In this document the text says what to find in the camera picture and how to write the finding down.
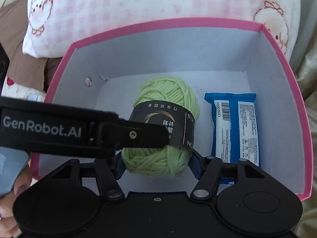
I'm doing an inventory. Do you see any green yarn ball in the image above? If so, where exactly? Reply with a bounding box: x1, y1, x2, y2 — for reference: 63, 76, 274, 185
121, 77, 200, 177

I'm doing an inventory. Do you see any blue wet wipes pack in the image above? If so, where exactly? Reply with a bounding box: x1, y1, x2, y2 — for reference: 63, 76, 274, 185
203, 92, 261, 185

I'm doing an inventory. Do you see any light blue small box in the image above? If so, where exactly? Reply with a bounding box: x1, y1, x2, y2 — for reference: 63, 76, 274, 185
27, 94, 45, 103

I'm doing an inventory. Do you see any person's left hand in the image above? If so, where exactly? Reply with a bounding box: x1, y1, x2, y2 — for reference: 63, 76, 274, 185
0, 164, 32, 237

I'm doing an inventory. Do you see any bear print bed blanket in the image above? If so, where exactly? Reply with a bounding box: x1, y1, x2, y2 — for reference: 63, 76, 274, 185
1, 77, 46, 101

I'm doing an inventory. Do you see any brown pillow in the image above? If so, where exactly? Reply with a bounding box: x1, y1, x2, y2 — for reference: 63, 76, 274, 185
0, 0, 62, 92

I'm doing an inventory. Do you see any pink cardboard box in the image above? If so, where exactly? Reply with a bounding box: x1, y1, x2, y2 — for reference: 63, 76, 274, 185
45, 18, 313, 200

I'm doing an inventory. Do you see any pink checked cartoon pillow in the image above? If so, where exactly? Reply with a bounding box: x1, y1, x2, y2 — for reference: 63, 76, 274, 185
23, 0, 300, 58

